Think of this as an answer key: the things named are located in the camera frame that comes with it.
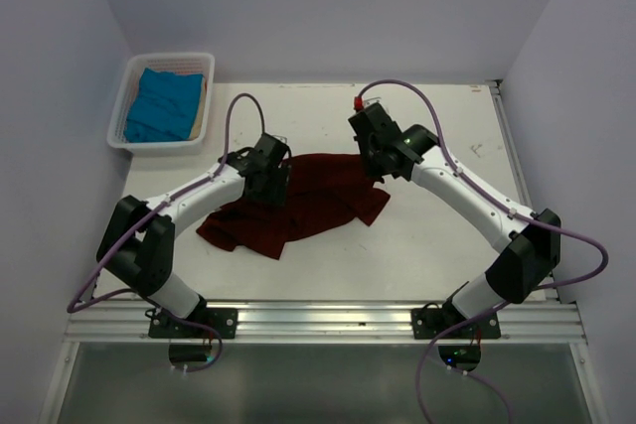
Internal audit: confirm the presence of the dark red t shirt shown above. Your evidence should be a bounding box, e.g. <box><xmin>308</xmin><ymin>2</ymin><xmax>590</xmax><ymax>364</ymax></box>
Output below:
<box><xmin>196</xmin><ymin>153</ymin><xmax>391</xmax><ymax>260</ymax></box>

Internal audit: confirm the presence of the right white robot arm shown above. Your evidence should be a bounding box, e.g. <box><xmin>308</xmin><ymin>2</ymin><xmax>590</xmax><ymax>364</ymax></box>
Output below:
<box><xmin>349</xmin><ymin>102</ymin><xmax>560</xmax><ymax>338</ymax></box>

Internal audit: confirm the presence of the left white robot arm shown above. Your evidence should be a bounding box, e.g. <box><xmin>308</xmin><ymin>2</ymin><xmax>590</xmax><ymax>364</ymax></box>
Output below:
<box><xmin>96</xmin><ymin>133</ymin><xmax>291</xmax><ymax>338</ymax></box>

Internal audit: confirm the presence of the blue t shirt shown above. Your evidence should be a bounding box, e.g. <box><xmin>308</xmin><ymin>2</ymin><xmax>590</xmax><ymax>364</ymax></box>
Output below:
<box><xmin>123</xmin><ymin>68</ymin><xmax>206</xmax><ymax>143</ymax></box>

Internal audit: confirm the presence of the white plastic basket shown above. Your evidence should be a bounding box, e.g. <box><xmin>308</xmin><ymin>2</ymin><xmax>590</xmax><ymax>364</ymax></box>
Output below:
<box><xmin>106</xmin><ymin>53</ymin><xmax>215</xmax><ymax>156</ymax></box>

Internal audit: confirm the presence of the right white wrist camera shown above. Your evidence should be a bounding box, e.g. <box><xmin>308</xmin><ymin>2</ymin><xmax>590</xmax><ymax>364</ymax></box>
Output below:
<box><xmin>353</xmin><ymin>96</ymin><xmax>368</xmax><ymax>112</ymax></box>

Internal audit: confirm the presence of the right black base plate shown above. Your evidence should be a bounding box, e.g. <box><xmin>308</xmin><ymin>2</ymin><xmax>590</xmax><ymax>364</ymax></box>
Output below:
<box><xmin>410</xmin><ymin>303</ymin><xmax>502</xmax><ymax>340</ymax></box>

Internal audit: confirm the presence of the aluminium mounting rail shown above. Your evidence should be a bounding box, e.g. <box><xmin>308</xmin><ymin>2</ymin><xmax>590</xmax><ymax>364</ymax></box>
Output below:
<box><xmin>64</xmin><ymin>300</ymin><xmax>587</xmax><ymax>345</ymax></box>

